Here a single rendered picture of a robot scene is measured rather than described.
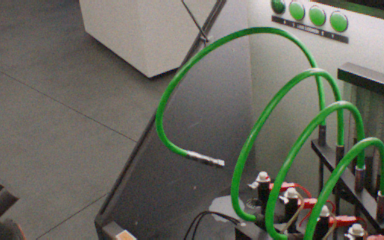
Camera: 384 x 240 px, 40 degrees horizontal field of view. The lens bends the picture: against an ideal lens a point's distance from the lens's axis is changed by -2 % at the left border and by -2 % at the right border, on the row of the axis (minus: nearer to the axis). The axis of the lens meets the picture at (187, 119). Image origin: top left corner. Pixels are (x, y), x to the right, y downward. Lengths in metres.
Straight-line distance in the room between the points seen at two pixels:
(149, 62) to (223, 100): 2.56
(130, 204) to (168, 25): 2.71
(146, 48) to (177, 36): 0.27
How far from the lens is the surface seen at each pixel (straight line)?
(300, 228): 1.23
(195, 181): 1.50
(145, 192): 1.40
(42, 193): 3.18
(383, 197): 1.07
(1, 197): 1.13
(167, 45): 4.02
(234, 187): 0.97
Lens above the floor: 1.84
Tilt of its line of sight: 31 degrees down
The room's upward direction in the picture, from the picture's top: 7 degrees counter-clockwise
